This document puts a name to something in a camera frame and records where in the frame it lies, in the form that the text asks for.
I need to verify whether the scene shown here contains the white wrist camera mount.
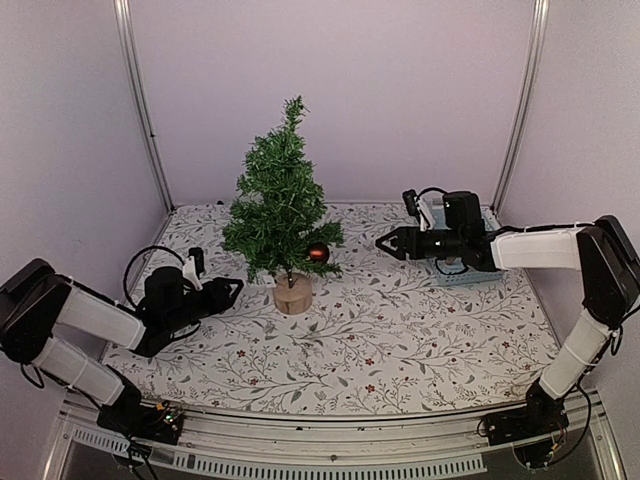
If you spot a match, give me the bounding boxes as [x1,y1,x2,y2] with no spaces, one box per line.
[402,189,435,232]
[182,247,205,291]

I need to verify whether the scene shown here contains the floral patterned table mat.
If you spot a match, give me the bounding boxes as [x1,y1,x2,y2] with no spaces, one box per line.
[103,204,558,415]

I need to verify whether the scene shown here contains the small green christmas tree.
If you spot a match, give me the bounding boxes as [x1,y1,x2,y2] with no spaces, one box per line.
[223,95,344,282]

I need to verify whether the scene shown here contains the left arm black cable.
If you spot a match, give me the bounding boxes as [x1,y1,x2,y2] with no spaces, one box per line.
[122,245,186,306]

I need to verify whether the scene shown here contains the light blue plastic basket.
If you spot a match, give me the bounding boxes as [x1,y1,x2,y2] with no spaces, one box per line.
[424,200,504,287]

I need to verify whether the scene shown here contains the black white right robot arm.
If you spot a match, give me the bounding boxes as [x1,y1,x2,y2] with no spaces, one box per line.
[375,190,639,436]

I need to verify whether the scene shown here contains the dark red bauble ornament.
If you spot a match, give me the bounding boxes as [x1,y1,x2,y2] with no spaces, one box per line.
[307,242,330,264]

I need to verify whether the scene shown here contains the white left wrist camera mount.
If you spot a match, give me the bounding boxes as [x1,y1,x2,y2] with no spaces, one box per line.
[182,247,205,291]

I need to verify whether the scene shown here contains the left aluminium corner post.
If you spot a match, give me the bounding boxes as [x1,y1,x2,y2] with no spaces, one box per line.
[113,0,175,213]

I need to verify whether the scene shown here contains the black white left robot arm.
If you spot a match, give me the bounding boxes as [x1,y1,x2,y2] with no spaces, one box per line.
[1,258,244,434]

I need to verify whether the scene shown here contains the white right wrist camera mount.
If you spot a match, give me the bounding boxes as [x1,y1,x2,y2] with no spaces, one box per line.
[402,189,435,232]

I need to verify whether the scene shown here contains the wooden tree stump base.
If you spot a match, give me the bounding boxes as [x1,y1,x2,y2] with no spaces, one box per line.
[273,273,313,315]

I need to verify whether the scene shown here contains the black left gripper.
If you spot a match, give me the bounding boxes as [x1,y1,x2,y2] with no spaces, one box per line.
[164,277,243,334]

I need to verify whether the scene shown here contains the aluminium corner post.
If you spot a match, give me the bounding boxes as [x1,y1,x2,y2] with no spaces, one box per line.
[113,0,175,213]
[491,0,550,215]

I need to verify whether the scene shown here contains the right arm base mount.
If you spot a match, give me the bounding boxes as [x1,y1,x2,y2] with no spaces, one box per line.
[476,376,593,471]

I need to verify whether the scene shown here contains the front aluminium rail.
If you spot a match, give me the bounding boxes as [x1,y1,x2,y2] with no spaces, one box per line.
[43,391,631,479]

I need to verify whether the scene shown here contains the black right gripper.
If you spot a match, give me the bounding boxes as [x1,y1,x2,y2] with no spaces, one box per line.
[376,227,465,261]

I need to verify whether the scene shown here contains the right aluminium corner post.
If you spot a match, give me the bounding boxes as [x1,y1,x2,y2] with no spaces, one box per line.
[491,0,550,215]

